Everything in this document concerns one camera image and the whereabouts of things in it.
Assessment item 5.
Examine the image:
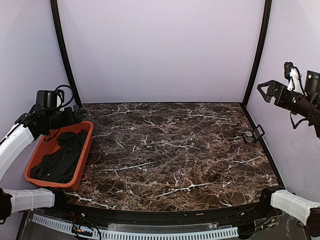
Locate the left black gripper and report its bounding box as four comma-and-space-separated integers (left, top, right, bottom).
46, 104, 83, 129

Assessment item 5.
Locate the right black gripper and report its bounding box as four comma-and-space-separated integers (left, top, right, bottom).
257, 78, 316, 117

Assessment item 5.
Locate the black pinstriped shirt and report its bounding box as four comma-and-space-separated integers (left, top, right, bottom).
30, 129, 87, 184

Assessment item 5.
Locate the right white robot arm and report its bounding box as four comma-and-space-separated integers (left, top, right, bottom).
255, 80, 320, 238

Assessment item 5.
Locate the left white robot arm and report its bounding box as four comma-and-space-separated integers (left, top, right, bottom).
0, 105, 82, 224

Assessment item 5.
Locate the black brooch stand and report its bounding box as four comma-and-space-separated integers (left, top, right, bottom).
242, 124, 265, 144

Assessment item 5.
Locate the orange plastic bin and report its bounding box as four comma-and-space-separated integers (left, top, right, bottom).
24, 121, 94, 191

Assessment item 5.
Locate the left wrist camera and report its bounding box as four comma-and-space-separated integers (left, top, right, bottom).
35, 90, 64, 108

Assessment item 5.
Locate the right black frame post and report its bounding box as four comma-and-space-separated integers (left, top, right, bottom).
241, 0, 273, 109

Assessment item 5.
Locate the black frame post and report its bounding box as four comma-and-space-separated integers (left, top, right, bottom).
241, 0, 273, 109
50, 0, 82, 107

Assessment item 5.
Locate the black front rail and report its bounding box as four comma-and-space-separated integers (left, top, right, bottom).
39, 202, 283, 227

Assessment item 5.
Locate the left black frame post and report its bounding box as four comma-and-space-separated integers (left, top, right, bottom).
50, 0, 82, 107

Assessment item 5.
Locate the white slotted cable duct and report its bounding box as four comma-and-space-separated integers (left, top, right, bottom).
32, 214, 239, 240

